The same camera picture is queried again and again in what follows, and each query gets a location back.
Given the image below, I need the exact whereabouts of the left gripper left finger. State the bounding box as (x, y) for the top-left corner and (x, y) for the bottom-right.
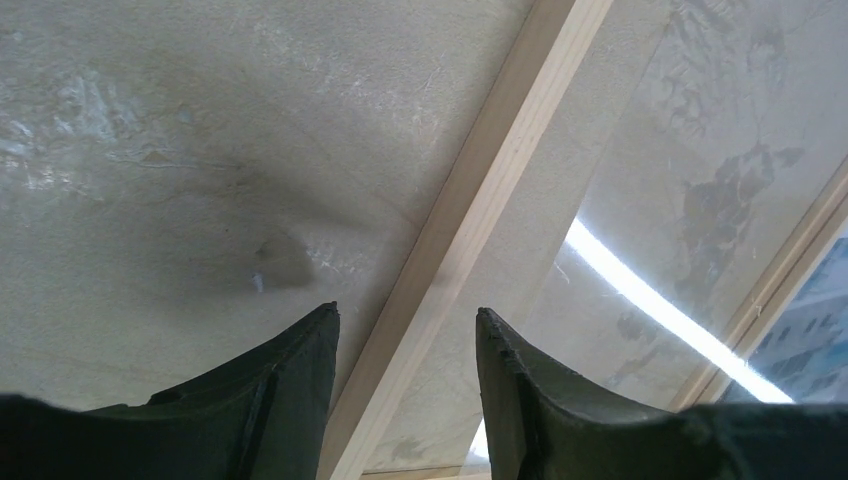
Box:
(1, 303), (340, 479)

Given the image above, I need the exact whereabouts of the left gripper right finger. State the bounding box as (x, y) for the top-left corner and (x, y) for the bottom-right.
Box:
(476, 308), (847, 479)

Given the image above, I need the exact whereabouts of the building photo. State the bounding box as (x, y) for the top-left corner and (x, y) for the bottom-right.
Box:
(749, 236), (847, 404)

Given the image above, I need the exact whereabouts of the clear acrylic glass sheet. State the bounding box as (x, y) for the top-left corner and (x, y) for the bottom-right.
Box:
(365, 1), (847, 473)

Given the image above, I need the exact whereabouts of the light wooden picture frame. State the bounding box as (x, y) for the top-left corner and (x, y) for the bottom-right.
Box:
(316, 0), (848, 480)

